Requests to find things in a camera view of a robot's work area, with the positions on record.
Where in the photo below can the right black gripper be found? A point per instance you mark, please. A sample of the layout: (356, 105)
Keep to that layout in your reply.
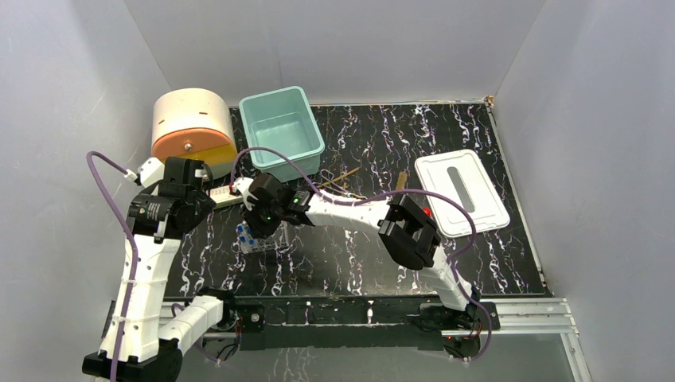
(258, 230)

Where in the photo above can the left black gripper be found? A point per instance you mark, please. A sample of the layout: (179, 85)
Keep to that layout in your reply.
(186, 172)

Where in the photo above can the clear test tube rack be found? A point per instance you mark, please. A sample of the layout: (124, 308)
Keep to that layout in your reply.
(278, 240)

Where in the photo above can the teal plastic bin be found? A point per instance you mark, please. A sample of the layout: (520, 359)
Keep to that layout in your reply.
(282, 120)

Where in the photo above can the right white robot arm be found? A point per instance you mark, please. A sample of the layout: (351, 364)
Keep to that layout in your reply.
(410, 236)

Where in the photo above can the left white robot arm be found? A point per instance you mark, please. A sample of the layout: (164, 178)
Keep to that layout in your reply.
(172, 202)

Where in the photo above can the blue capped tube in rack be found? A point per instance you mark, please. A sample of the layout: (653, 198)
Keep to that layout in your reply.
(242, 234)

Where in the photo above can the small white red box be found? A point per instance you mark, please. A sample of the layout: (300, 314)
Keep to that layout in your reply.
(223, 197)

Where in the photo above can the white orange yellow cylinder device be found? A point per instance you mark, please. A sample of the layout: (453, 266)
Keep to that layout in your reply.
(194, 123)

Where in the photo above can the tan rubber band loop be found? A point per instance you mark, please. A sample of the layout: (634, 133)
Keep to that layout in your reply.
(326, 177)

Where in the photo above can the white plastic bin lid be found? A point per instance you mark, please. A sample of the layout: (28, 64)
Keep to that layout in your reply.
(460, 176)

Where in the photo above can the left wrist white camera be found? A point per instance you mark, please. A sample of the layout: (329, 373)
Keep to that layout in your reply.
(151, 171)

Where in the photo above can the wrist white camera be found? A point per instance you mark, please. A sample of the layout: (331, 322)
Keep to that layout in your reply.
(243, 186)
(151, 171)

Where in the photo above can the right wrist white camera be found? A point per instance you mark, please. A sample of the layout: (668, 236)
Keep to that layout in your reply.
(243, 186)

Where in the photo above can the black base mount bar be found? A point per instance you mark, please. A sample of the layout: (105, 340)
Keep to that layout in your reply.
(420, 321)

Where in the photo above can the aluminium frame rail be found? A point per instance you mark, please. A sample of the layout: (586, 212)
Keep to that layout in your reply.
(501, 316)

